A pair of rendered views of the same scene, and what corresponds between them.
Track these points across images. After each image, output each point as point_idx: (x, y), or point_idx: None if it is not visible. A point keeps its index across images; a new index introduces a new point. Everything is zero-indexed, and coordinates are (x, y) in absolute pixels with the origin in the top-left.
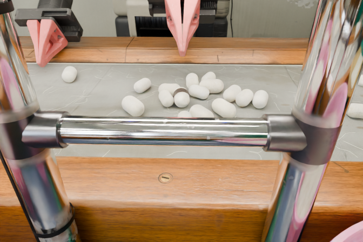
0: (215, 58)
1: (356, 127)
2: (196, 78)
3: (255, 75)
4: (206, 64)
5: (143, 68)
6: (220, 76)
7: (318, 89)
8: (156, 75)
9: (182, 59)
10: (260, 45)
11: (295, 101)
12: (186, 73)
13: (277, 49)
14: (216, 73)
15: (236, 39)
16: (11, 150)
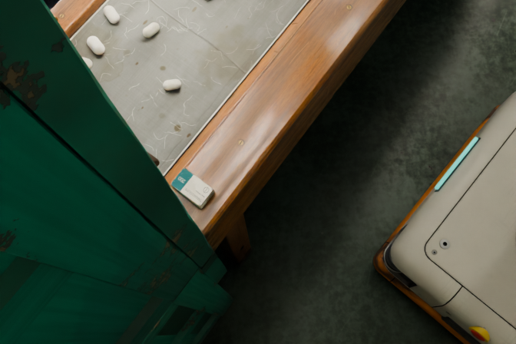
0: (296, 21)
1: (147, 20)
2: None
3: (246, 31)
4: (296, 13)
5: None
6: (263, 5)
7: None
8: None
9: None
10: (284, 69)
11: None
12: None
13: (262, 73)
14: (272, 8)
15: (320, 65)
16: None
